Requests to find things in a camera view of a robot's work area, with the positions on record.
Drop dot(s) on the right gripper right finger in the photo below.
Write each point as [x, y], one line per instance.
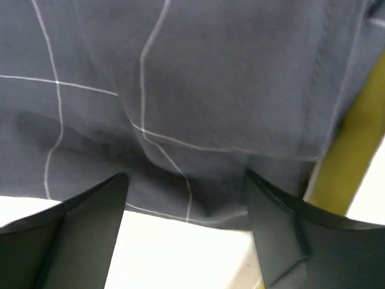
[301, 246]

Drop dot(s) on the dark grey checked pillowcase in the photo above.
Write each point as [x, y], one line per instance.
[58, 98]

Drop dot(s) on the white pillow yellow edge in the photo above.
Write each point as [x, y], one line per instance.
[346, 168]

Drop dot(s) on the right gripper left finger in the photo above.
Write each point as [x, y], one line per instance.
[69, 245]

